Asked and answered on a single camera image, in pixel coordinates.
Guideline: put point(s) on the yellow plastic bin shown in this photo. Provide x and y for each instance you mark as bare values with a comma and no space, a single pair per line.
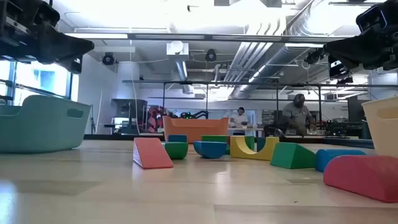
385,130

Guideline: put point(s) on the grey equipment cabinet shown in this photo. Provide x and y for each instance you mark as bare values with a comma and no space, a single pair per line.
129,107

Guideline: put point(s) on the green wedge foam block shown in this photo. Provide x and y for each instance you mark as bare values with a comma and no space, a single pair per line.
289,157

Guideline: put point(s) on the grey round knob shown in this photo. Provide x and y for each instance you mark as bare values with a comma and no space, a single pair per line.
278,132

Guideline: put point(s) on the blue half-cylinder foam block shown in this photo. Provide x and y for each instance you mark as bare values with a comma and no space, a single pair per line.
329,157

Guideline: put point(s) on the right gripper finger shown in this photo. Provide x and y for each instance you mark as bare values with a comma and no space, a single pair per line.
337,70
357,51

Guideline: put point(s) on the red wedge foam block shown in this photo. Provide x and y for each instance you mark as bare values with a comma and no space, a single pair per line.
152,154

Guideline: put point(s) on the overhead frame beam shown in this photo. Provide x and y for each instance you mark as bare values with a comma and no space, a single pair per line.
217,38

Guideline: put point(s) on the green half-round foam block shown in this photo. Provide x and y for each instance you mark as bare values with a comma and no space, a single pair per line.
176,151

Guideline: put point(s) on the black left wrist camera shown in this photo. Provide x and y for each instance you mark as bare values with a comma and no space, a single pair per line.
49,14

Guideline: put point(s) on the small green foam block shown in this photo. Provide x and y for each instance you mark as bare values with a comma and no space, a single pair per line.
214,138

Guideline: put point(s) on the red half-cylinder foam block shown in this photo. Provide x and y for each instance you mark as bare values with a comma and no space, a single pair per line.
363,177

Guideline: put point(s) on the black ceiling device cluster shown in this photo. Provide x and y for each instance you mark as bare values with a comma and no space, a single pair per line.
314,57

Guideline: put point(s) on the blue half-round foam block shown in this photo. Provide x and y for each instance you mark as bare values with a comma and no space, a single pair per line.
210,150

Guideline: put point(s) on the silver ventilation duct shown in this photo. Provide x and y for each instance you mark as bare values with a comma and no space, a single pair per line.
280,57

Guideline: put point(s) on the black metal rack frame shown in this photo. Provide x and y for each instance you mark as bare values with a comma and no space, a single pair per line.
217,83

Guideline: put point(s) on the white ceiling pipes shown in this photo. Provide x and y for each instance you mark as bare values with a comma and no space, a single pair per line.
245,59

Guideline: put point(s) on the bright window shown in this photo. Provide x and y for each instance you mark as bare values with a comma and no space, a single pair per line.
40,79

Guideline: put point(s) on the person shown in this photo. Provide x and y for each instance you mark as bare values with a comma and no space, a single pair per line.
297,116
239,119

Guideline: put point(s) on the yellow arch foam block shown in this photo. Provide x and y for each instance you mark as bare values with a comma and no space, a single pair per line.
239,152

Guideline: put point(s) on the orange plastic bin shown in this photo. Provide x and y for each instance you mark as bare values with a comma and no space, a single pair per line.
196,127

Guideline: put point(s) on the white ceiling box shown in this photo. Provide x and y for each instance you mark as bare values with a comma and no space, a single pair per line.
177,48

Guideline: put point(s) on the small blue foam block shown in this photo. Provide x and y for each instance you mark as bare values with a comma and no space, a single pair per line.
177,138

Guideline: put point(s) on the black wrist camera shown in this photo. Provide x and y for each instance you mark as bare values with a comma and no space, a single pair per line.
49,14
371,17

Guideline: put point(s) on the cluttered work bench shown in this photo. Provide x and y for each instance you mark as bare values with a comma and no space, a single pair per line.
339,127

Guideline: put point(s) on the black table frame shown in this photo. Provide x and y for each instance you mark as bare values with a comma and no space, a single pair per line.
124,137

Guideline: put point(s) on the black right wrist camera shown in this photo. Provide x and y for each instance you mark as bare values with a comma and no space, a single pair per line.
371,17

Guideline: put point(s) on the teal plastic bin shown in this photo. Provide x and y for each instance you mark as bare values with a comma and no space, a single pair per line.
40,127

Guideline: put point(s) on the black background robot arm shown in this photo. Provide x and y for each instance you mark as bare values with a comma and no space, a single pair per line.
199,114

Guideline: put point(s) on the red machine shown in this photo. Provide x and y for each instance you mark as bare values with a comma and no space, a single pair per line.
154,119

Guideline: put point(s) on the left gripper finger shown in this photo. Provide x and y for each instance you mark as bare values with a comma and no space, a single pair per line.
62,48
76,66

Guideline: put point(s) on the black round ceiling camera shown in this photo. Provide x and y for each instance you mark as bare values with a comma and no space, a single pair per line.
211,55
108,59

